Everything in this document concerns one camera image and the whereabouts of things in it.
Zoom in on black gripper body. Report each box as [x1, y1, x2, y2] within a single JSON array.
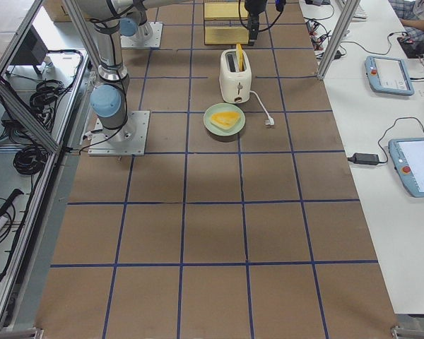
[[245, 0, 267, 15]]

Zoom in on white toaster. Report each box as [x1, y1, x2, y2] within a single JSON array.
[[219, 49, 252, 104]]

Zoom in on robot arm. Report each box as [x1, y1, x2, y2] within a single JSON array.
[[64, 1, 179, 145], [120, 4, 153, 44]]

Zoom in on bread slice in toaster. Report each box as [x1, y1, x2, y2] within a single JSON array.
[[235, 43, 244, 72]]

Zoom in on wooden shelf board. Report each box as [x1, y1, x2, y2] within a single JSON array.
[[204, 1, 250, 46]]

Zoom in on light green plate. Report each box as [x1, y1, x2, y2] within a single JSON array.
[[203, 103, 246, 136]]

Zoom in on triangular toast on plate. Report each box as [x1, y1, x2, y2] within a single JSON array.
[[210, 111, 240, 131]]

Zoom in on blue teach pendant far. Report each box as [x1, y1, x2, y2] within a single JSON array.
[[364, 56, 415, 96]]

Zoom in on blue teach pendant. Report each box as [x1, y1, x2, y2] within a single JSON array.
[[364, 56, 415, 96], [388, 138, 424, 198]]

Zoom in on person at desk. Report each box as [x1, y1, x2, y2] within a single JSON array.
[[389, 0, 424, 54]]

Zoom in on black power adapter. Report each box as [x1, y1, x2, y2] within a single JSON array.
[[347, 153, 380, 166]]

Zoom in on cardboard box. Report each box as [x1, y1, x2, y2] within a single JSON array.
[[42, 0, 71, 23]]

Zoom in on blue teach pendant near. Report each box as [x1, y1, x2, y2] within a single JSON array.
[[388, 138, 424, 198]]

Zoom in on circuit boards with wires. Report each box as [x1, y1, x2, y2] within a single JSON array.
[[305, 18, 332, 51]]

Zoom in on aluminium frame post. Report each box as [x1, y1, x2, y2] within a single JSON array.
[[317, 0, 360, 81]]

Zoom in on white power cord with plug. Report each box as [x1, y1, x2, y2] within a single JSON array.
[[249, 90, 277, 129]]

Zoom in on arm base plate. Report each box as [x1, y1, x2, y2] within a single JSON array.
[[120, 19, 163, 49], [88, 111, 150, 156]]

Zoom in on aluminium frame left side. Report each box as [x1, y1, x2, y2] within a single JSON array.
[[0, 1, 78, 337]]

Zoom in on cable bundle on floor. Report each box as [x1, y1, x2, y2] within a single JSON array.
[[0, 47, 84, 177]]

